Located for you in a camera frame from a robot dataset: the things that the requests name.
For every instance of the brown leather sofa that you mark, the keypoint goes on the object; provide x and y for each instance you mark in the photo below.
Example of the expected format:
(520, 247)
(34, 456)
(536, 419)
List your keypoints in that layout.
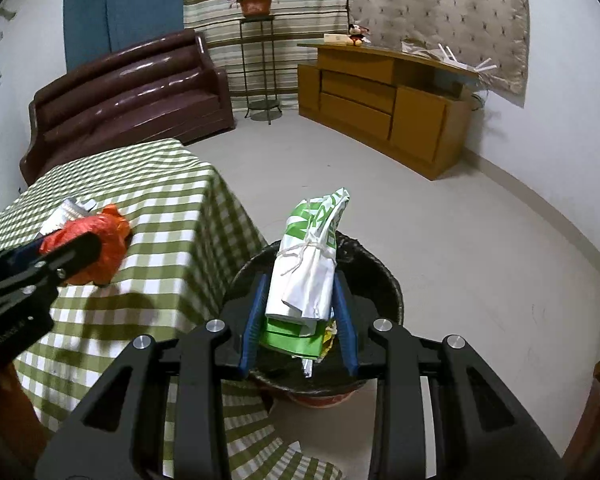
(130, 95)

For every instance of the blue curtain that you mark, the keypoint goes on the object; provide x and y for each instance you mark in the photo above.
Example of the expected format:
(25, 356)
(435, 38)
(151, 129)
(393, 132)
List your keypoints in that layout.
(130, 5)

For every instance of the tissue box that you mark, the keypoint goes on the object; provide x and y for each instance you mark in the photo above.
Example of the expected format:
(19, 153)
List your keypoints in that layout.
(336, 39)

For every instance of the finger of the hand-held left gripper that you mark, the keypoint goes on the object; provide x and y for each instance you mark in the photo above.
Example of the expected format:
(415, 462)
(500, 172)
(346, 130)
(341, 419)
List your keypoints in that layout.
(25, 256)
(75, 255)

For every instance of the mouse plush toy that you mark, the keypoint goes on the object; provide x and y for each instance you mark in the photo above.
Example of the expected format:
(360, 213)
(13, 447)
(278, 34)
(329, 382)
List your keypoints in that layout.
(356, 35)

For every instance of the clear plastic bag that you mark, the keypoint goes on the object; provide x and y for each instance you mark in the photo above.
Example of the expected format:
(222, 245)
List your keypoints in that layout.
(417, 49)

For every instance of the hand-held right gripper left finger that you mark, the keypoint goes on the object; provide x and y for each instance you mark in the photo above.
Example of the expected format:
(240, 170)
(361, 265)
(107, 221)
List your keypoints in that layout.
(252, 330)

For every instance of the green white bag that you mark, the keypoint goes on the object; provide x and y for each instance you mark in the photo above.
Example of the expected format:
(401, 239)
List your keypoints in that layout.
(305, 270)

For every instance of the black metal plant stand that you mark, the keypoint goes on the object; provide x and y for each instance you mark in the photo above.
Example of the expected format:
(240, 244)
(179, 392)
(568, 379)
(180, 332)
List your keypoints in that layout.
(265, 107)

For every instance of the white router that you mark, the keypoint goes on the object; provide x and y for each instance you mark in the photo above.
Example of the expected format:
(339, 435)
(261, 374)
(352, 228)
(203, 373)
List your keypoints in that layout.
(460, 64)

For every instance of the beige diamond-pattern curtain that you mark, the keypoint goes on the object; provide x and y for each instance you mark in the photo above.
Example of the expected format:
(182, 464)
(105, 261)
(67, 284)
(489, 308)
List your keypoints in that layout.
(430, 5)

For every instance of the wooden cabinet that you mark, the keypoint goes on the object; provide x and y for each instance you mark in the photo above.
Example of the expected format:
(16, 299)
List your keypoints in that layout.
(415, 125)

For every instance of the green checked tablecloth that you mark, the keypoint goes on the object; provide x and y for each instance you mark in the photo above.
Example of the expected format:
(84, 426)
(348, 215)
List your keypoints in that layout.
(155, 200)

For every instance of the orange plastic bag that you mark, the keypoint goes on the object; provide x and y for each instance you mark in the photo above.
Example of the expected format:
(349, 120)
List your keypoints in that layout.
(107, 240)

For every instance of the striped curtain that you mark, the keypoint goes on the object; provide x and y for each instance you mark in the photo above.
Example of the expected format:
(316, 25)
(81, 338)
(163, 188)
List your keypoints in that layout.
(305, 10)

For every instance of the black-lined trash bin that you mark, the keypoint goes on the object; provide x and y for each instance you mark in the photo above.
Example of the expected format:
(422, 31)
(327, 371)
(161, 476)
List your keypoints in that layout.
(370, 270)

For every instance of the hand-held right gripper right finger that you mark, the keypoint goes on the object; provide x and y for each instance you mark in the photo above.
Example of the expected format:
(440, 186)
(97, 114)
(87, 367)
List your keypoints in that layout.
(346, 330)

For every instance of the crumpled silver wrapper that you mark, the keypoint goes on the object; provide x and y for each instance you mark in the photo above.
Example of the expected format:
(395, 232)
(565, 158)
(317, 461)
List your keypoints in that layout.
(70, 210)

